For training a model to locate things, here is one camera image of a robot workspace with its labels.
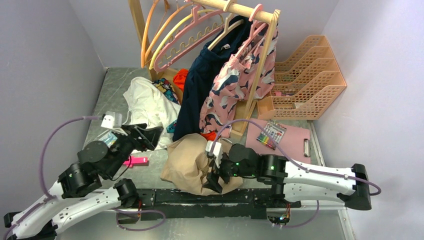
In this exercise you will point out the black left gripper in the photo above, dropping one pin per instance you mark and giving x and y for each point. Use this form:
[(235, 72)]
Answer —
[(150, 136)]

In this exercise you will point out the pink shark print garment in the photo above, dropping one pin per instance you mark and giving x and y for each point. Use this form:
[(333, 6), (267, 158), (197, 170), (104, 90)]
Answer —
[(234, 82)]

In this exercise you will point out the navy blue hanging garment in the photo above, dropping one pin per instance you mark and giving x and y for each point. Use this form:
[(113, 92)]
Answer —
[(201, 74)]

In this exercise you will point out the blue toothbrush blister pack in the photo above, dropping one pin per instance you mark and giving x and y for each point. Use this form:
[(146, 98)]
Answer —
[(109, 138)]

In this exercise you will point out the cream hanger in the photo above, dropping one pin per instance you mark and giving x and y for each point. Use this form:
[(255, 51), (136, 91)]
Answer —
[(228, 27)]

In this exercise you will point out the pink notched hanger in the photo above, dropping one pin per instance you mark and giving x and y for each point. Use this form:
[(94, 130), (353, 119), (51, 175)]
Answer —
[(185, 39)]

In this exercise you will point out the colourful patterned garment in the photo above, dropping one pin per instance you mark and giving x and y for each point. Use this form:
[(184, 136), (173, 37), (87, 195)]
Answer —
[(165, 87)]

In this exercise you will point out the yellow hanger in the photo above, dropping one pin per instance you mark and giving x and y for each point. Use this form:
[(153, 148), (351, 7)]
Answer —
[(172, 36)]

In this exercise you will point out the marker pen set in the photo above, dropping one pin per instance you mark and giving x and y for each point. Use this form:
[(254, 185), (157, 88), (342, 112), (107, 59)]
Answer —
[(272, 134)]

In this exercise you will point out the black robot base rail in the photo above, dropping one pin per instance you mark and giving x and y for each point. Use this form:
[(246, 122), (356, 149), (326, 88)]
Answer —
[(252, 203)]

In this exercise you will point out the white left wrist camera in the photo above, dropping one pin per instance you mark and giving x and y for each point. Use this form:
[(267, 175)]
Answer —
[(111, 120)]

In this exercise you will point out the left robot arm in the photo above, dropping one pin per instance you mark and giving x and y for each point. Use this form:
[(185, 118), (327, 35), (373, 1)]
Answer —
[(66, 202)]

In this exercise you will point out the orange mesh garment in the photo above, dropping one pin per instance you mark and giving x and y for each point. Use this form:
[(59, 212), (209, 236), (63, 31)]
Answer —
[(180, 78)]

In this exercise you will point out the white garment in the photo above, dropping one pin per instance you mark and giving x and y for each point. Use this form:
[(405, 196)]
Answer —
[(148, 105)]

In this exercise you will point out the pink hanger with garment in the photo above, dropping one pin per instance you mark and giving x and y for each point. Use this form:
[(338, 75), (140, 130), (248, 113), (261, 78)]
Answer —
[(255, 28)]

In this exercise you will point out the peach mesh file organizer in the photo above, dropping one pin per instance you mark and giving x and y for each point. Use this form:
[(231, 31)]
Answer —
[(306, 84)]

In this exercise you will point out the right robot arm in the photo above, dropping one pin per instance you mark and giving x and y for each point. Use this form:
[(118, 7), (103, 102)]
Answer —
[(291, 181)]

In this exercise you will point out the wooden clothes rack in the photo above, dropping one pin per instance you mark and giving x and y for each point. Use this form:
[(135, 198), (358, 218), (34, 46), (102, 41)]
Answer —
[(204, 23)]

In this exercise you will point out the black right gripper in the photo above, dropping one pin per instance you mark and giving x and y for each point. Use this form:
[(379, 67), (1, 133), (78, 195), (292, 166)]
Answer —
[(212, 177)]

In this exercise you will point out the pink clipboard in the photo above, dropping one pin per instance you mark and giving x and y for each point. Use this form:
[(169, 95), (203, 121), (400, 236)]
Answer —
[(292, 142)]

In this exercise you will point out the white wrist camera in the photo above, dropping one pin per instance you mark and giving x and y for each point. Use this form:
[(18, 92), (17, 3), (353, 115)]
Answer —
[(111, 120), (214, 153)]

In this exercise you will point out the pink clothes clip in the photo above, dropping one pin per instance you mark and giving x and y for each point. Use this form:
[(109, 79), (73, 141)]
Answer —
[(136, 161)]

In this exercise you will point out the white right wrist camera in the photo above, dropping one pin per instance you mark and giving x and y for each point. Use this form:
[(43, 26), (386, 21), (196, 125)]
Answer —
[(214, 153)]

